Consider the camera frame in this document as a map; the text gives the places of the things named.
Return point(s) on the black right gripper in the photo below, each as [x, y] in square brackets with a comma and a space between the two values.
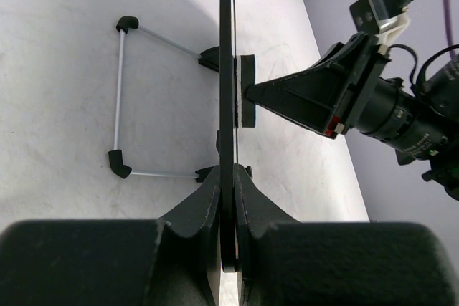
[320, 98]

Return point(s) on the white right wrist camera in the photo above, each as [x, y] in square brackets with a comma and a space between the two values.
[384, 19]

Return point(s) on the white board with black frame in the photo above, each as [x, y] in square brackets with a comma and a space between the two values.
[227, 136]

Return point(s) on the wire whiteboard stand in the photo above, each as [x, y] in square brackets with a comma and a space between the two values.
[245, 112]

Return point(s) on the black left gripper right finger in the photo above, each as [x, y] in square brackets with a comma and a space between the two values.
[286, 262]

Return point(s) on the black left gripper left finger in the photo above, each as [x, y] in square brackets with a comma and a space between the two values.
[172, 260]

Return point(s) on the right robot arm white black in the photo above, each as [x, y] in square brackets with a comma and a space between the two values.
[419, 126]

